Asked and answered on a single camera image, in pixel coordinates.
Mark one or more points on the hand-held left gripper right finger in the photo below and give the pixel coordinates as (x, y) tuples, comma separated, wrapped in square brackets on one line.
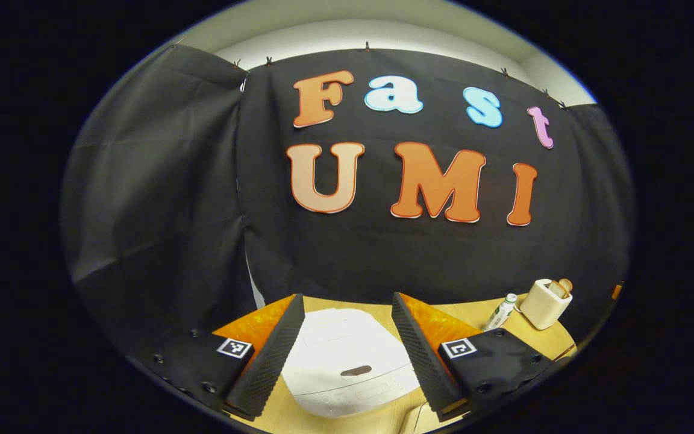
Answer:
[(422, 361)]

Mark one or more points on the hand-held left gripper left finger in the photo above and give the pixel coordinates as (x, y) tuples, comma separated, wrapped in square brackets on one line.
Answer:
[(268, 361)]

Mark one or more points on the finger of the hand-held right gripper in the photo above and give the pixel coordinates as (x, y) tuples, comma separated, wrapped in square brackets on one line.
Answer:
[(616, 292)]

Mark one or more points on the white rice cooker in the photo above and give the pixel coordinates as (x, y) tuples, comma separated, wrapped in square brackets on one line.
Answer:
[(335, 355)]

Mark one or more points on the toasted bread slice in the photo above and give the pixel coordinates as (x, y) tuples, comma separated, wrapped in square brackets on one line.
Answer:
[(556, 289), (566, 284)]

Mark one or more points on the cream toaster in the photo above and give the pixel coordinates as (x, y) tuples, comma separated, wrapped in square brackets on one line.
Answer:
[(543, 307)]

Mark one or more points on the white green-label bottle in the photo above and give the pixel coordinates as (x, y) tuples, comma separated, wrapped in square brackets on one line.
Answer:
[(500, 313)]

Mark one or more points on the black backdrop cloth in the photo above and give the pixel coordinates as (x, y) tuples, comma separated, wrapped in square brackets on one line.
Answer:
[(202, 211)]

